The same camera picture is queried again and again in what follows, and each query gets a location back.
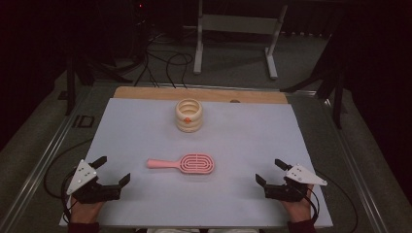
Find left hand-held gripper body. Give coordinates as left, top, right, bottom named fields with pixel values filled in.
left=66, top=158, right=122, bottom=205

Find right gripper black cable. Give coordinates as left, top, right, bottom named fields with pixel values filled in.
left=299, top=184, right=321, bottom=225

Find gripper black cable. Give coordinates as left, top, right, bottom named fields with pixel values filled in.
left=60, top=171, right=80, bottom=225
left=299, top=184, right=321, bottom=225

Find person's right hand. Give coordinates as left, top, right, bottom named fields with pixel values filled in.
left=280, top=183, right=315, bottom=223

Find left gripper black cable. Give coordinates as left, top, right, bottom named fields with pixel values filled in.
left=60, top=171, right=80, bottom=225

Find person's left hand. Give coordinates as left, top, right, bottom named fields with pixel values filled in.
left=69, top=197, right=105, bottom=225

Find white table mat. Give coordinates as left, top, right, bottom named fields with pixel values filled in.
left=58, top=97, right=334, bottom=229

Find black tripod stand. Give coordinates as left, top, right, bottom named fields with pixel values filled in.
left=280, top=30, right=347, bottom=130
left=64, top=52, right=134, bottom=117

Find black floor cables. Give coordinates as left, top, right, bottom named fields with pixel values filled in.
left=133, top=30, right=194, bottom=89

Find metal floor rail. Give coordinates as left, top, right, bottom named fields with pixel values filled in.
left=0, top=86, right=95, bottom=233
left=319, top=93, right=390, bottom=233

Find pink hairbrush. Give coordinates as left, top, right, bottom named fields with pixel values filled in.
left=146, top=152, right=216, bottom=175

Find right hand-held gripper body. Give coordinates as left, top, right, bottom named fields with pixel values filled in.
left=263, top=163, right=328, bottom=203

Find black cable loop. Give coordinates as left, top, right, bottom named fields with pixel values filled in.
left=43, top=138, right=94, bottom=200
left=315, top=169, right=360, bottom=233

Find white metal stand frame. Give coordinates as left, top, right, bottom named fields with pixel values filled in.
left=192, top=0, right=289, bottom=81

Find cream ribbed cup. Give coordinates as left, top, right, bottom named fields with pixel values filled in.
left=174, top=98, right=204, bottom=134

